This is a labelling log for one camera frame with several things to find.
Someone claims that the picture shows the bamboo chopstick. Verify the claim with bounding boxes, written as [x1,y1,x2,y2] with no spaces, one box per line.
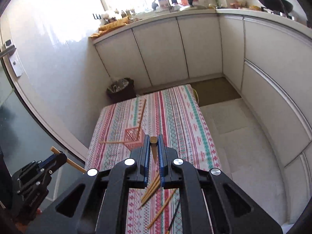
[150,136,158,163]
[147,188,177,229]
[136,99,146,139]
[99,141,126,144]
[140,180,160,208]
[50,146,87,173]
[141,175,160,204]

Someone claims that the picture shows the black chopstick gold band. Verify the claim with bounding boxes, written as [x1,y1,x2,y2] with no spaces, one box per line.
[166,199,180,234]

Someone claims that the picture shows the white kitchen cabinets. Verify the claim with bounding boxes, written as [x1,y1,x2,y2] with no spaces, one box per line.
[94,9,311,223]

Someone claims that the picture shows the left hand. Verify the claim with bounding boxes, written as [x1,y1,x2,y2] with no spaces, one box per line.
[15,209,42,233]

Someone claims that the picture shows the pink perforated utensil holder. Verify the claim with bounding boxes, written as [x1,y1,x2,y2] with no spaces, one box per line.
[123,127,145,151]

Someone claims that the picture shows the bamboo chopstick leaning upright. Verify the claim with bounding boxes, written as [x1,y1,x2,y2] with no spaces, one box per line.
[136,99,146,139]

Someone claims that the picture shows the bamboo chopstick on table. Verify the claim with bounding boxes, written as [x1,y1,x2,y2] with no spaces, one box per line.
[147,188,177,229]
[141,175,160,204]
[140,180,160,208]

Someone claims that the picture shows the patterned red green tablecloth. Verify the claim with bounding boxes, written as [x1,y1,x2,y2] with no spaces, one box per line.
[84,83,223,234]

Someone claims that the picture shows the dark trash bin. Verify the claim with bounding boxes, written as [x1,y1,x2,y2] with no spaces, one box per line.
[106,78,136,104]

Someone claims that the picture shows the brown floor mat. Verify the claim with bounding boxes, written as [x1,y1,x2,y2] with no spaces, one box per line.
[190,78,241,107]

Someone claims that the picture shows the yellow cloth on counter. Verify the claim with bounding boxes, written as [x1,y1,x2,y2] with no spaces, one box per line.
[90,16,129,38]

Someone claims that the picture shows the countertop clutter items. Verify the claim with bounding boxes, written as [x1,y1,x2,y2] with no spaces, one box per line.
[92,0,263,21]

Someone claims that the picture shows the black frying pan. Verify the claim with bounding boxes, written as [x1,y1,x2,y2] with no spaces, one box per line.
[258,0,293,18]

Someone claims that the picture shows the door handle plate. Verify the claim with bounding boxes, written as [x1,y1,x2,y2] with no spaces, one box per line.
[1,39,23,78]

